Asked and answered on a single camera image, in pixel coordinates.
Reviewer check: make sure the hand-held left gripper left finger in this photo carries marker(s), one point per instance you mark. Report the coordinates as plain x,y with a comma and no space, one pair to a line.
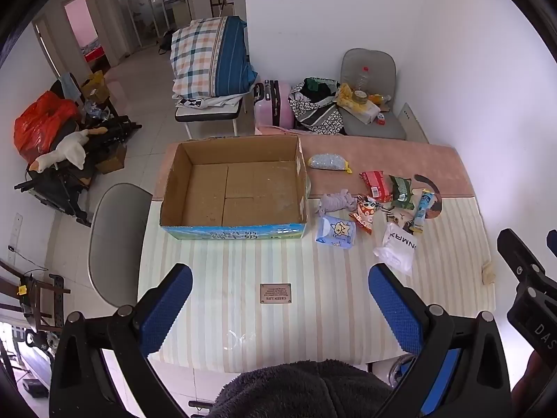
167,309

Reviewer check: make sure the beige table corner guard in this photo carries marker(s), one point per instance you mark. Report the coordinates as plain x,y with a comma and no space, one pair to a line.
488,273

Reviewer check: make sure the plaid folded bedding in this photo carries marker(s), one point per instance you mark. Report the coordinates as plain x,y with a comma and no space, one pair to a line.
209,56

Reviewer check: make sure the small brown cardboard box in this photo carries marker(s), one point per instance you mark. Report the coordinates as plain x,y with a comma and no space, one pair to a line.
111,160

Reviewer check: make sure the striped table mat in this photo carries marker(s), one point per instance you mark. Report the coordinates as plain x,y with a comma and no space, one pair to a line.
261,261

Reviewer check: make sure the person's right forearm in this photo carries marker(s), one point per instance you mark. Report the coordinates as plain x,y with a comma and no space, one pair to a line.
537,383

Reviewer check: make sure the orange drink bottle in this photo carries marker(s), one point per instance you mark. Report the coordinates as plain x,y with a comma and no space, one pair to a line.
378,98

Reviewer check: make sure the brown tape roll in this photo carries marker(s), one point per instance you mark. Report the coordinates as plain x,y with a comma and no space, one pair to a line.
360,97

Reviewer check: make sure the orange cartoon snack packet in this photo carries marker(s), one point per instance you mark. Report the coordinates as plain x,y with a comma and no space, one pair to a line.
363,215

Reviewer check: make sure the black white patterned bag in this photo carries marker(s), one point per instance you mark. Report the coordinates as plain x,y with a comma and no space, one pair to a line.
315,115

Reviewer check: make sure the black tripod equipment pile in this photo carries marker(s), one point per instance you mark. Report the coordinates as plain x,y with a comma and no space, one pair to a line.
108,128

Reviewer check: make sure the dark wooden stand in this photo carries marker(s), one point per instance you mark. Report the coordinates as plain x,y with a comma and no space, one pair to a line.
39,291

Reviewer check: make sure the pink suitcase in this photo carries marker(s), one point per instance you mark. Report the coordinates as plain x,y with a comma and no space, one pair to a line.
274,104

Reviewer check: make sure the yellow brown cardboard box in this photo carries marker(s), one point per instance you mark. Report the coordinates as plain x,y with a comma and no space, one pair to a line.
95,87

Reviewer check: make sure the red snack packet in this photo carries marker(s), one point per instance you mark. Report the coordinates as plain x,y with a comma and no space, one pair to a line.
375,183

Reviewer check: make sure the white plastic bag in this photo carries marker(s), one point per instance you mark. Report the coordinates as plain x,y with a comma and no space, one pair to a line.
396,244

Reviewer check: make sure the cat-shaped mat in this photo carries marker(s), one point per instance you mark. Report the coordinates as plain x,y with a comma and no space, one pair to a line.
437,211

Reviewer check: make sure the white goose plush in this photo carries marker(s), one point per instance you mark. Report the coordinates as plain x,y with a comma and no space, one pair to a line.
69,148

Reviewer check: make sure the blue tissue pack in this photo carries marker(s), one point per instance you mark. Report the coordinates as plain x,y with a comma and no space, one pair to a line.
336,231

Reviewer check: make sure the grey plush toy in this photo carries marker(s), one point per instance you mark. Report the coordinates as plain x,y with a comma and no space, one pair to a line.
335,201

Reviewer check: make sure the plain grey chair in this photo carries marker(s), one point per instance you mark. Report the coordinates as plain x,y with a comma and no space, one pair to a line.
117,235

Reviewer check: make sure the pink folded cloth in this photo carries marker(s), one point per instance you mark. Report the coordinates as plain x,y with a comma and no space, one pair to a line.
274,129

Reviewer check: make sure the person's dark fleece clothing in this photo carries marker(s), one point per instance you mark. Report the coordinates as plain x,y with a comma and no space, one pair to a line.
304,392

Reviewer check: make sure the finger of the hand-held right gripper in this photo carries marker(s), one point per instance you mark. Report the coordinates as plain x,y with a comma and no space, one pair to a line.
518,250
551,238

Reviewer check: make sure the white perforated panel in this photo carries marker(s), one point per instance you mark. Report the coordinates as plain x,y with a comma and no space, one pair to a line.
413,124

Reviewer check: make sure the red plastic bag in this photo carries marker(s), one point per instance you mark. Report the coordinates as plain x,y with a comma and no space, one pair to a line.
39,122

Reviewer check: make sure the clear plastic bottle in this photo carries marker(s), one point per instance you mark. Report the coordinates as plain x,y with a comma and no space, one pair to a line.
362,79

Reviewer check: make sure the small red white box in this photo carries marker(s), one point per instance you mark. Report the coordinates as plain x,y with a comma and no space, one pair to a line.
381,119

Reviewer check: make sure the glass sliding door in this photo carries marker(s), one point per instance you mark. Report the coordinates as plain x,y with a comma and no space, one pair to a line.
143,4

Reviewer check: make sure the yellow plastic bag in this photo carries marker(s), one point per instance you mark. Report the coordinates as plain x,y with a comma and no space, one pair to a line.
346,96

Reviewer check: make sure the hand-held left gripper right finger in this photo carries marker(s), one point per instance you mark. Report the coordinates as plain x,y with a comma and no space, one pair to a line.
394,309

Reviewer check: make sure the white perforated strip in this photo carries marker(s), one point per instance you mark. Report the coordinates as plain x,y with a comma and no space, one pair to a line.
15,233

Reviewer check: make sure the grey cushioned chair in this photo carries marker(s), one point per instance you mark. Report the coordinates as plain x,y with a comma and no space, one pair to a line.
370,63

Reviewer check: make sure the green snack packet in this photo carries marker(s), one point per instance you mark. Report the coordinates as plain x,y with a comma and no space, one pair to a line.
401,191

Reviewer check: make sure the light blue cloth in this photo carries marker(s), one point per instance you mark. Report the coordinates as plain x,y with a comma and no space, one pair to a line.
68,83

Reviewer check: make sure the blue tube packet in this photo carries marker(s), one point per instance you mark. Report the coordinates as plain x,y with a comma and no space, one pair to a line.
423,211

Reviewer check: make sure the dark clothes in bag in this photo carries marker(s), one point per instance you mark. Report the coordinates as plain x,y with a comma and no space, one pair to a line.
317,89

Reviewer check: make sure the white paper package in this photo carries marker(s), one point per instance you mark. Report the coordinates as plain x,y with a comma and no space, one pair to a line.
363,112

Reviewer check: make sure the pink table mat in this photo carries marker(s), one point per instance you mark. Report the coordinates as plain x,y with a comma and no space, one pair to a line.
391,152

